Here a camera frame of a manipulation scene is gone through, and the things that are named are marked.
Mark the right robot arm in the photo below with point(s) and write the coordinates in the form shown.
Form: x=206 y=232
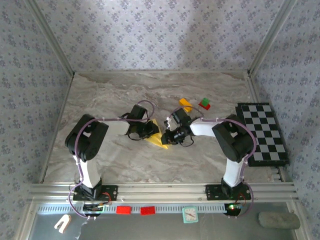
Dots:
x=232 y=172

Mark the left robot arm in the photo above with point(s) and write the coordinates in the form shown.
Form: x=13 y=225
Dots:
x=90 y=172

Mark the teal square clock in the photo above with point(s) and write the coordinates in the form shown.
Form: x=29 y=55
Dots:
x=190 y=215

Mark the orange toy brick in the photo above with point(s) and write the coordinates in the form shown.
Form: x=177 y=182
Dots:
x=185 y=103

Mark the red toy brick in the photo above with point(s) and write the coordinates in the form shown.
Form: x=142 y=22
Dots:
x=206 y=107

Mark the green toy brick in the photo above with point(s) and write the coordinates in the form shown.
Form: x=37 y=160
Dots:
x=205 y=101

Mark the red rectangular block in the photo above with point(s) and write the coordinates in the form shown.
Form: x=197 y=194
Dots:
x=148 y=210
x=123 y=210

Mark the black grey checkerboard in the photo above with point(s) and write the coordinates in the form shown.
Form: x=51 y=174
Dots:
x=267 y=130

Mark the black controller board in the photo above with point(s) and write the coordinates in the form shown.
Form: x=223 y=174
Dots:
x=93 y=209
x=233 y=209

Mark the white tape scrap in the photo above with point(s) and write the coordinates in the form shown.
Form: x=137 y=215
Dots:
x=80 y=230

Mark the white wooden notched piece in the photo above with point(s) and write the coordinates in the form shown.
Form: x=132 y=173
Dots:
x=65 y=220

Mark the grey stone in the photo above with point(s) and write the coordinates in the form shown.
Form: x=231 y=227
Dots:
x=278 y=220

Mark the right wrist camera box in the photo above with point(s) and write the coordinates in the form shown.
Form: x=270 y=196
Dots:
x=180 y=117

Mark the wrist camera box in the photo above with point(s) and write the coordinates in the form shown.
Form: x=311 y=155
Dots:
x=180 y=117
x=138 y=112

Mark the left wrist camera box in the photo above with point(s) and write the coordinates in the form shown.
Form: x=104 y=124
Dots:
x=138 y=112

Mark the aluminium rail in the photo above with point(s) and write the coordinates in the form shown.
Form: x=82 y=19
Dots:
x=160 y=192

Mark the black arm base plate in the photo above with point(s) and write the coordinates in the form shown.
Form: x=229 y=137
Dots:
x=112 y=192
x=212 y=192

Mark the aluminium frame post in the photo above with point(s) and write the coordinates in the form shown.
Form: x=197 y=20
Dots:
x=271 y=37
x=50 y=37

